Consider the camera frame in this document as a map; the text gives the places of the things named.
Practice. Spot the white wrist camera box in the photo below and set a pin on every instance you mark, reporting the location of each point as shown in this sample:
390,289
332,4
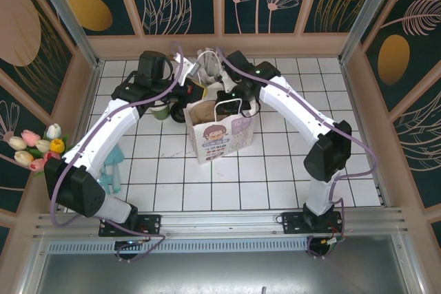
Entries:
187,66
227,80

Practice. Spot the green paper coffee cup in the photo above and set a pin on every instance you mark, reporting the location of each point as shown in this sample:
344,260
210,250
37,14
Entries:
161,113

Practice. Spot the white printed paper bag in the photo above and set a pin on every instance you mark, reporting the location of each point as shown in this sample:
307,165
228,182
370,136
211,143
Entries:
220,142

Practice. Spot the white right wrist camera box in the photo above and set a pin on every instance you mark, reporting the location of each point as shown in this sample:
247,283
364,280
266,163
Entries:
227,80

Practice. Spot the yellow artificial tulip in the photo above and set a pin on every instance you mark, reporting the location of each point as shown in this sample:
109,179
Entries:
57,146

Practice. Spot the pink artificial tulip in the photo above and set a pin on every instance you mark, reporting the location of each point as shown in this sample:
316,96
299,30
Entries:
31,137
37,165

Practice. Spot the black plastic cup lid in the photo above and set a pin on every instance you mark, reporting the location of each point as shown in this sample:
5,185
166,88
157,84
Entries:
178,115

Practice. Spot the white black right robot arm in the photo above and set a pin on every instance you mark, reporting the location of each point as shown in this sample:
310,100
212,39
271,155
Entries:
293,108

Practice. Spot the aluminium mounting rail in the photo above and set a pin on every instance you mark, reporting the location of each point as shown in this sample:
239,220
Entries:
220,225

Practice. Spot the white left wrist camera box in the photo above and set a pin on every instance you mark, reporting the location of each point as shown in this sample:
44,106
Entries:
187,66

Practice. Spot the aluminium frame bar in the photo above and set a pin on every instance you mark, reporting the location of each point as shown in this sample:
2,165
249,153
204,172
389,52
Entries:
34,266
408,266

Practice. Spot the aluminium corner post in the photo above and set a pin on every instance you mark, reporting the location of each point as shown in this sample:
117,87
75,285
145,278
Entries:
370,11
70,22

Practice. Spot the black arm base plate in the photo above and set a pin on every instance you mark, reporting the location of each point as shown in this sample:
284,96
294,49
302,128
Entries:
151,225
293,223

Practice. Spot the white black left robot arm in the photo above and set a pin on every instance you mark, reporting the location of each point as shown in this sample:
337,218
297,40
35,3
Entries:
103,132

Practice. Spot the white artificial tulip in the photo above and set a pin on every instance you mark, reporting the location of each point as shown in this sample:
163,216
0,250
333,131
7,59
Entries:
17,143
54,131
43,146
24,158

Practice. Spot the tulip bouquet in vase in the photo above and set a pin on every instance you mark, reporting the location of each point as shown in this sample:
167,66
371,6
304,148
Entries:
67,140

